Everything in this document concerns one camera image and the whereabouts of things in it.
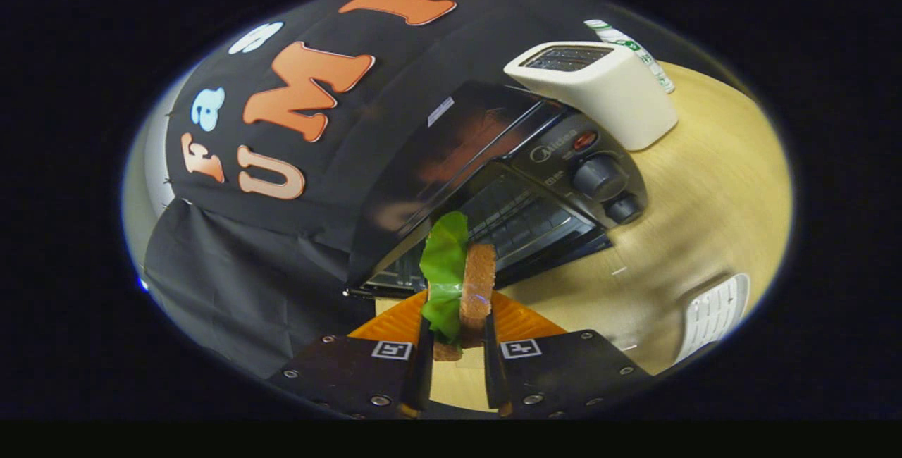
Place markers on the white ribbed tray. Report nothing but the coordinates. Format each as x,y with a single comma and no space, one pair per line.
715,313

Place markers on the black backdrop cloth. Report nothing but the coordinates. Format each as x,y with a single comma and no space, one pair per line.
246,282

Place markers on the white pop-up toaster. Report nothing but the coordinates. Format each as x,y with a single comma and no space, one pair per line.
613,95

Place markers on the lettuce sandwich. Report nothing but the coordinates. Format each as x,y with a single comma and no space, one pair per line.
478,282

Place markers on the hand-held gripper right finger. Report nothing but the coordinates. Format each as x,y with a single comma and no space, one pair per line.
491,373

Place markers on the white bottle green label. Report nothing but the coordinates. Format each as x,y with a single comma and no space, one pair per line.
645,56

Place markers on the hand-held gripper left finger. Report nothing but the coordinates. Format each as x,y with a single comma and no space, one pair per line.
425,373

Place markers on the black toaster oven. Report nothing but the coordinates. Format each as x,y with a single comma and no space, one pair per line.
458,141

